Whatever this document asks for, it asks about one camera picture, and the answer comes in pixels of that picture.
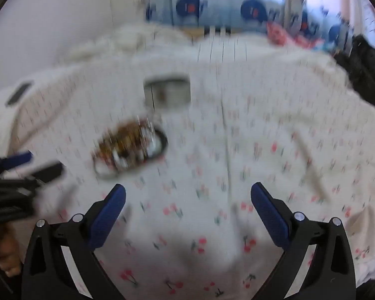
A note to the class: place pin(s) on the striped tan pillow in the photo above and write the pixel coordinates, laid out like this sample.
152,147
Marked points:
193,32

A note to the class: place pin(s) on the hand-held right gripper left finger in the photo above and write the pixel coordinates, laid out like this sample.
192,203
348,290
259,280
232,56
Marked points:
110,214

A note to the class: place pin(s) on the blue whale print bumper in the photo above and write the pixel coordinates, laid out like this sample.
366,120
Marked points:
225,7

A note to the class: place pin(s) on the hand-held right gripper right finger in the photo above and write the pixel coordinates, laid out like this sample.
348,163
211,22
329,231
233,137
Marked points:
268,215

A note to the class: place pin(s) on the white striped sheet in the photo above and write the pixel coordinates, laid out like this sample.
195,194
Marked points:
137,42

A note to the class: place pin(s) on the person's left hand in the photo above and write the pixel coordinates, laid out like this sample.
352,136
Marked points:
7,254

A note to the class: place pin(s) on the black phone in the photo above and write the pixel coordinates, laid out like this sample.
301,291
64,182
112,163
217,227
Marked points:
18,93

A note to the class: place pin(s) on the black cloth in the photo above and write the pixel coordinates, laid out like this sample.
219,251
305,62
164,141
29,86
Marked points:
365,65

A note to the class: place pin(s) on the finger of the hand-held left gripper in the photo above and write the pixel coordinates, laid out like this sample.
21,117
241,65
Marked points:
18,158
48,172

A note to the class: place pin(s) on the pile of beaded jewelry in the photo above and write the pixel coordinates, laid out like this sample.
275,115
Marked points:
123,143

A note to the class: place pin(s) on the round metal dish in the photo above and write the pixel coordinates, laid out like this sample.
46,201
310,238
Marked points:
157,143

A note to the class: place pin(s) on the white mattress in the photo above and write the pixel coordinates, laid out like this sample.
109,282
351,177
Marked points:
0,122

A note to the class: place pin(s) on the metal tin box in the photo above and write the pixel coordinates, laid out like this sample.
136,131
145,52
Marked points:
167,92

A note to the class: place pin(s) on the cherry print blanket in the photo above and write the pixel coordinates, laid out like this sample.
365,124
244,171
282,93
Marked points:
206,150

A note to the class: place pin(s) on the pink red cloth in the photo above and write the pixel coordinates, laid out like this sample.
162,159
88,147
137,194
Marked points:
281,34

